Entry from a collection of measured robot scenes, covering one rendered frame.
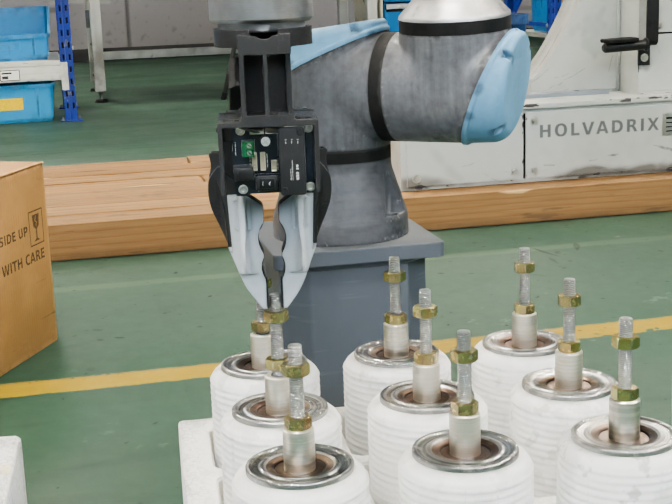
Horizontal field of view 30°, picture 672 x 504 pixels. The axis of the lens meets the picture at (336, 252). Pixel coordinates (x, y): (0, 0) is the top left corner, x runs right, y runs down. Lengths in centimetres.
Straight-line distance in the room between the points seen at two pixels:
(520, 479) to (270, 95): 32
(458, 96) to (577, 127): 175
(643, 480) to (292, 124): 34
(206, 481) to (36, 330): 105
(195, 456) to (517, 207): 189
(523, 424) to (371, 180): 42
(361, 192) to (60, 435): 59
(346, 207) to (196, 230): 143
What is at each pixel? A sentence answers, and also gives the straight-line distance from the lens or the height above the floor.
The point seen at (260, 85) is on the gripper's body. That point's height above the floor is 51.
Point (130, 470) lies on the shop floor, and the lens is 157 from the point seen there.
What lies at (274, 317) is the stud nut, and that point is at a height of 33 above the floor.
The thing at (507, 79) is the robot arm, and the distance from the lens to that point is 127.
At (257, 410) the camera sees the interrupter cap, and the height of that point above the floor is 25.
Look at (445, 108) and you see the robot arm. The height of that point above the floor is 45.
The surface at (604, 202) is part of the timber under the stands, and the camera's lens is 299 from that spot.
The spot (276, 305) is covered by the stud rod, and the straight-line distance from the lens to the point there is 96.
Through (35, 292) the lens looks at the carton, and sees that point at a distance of 206.
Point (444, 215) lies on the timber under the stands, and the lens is 285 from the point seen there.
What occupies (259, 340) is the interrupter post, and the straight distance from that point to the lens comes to 109.
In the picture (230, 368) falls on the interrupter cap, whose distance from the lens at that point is 109.
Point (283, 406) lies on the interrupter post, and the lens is 98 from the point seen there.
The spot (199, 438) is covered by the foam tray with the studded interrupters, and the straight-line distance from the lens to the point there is 115.
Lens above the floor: 59
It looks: 13 degrees down
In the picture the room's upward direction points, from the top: 2 degrees counter-clockwise
